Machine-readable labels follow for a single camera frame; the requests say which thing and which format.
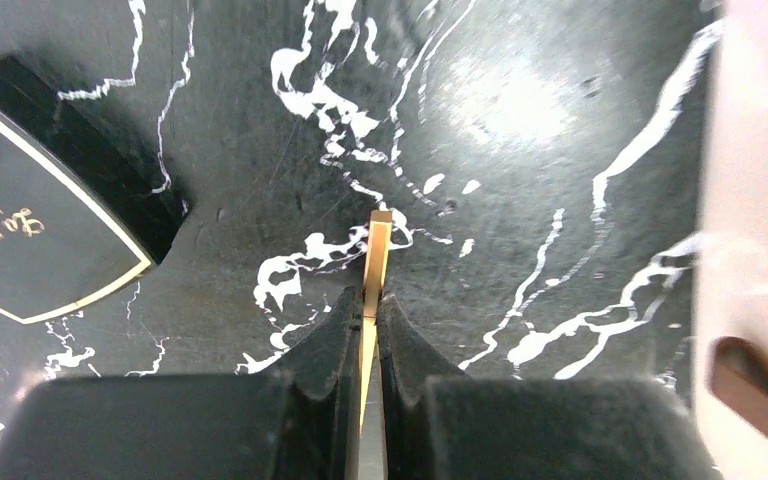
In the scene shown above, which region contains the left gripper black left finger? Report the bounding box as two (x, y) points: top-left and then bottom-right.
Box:
(0, 287), (362, 479)

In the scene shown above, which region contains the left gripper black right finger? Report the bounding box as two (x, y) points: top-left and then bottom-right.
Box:
(377, 294), (718, 479)

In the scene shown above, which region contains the thin wooden makeup pencil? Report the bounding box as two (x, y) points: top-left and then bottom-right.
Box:
(359, 210), (393, 432)

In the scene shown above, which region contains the white bottom drawer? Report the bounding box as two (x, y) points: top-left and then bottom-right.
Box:
(692, 1), (768, 479)

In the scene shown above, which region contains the black compact powder case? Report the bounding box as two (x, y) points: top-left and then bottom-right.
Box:
(0, 56), (185, 325)

